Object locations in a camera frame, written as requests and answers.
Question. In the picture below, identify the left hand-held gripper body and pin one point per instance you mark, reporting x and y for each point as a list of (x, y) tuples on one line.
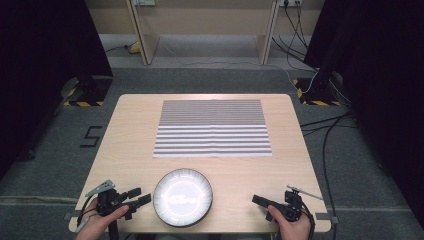
[(106, 200)]

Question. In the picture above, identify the person's right hand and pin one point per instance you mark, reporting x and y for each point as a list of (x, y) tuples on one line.
[(295, 230)]

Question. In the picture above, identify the person's left hand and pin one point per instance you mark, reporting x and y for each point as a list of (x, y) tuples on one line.
[(96, 226)]

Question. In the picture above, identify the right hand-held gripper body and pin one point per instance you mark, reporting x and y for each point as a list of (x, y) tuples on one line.
[(293, 206)]

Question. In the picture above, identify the white plate with dark rim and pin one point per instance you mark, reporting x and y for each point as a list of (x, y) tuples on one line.
[(182, 186)]

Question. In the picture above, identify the white power strip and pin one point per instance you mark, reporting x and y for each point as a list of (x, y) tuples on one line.
[(144, 2), (290, 2)]

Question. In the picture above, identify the dark curtain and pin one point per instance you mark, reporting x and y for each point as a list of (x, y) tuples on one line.
[(376, 66), (40, 66)]

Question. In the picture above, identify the stand base with hazard tape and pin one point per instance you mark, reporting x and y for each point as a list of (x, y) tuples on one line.
[(96, 91), (311, 93)]

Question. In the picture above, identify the grey table edge bracket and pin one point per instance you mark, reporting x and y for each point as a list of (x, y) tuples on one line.
[(70, 215), (327, 217)]

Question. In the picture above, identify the wooden desk leg panel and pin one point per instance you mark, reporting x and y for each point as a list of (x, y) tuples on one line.
[(265, 43), (148, 43)]

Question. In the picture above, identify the grey white striped placemat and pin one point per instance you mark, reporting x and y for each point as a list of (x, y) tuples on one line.
[(212, 130)]

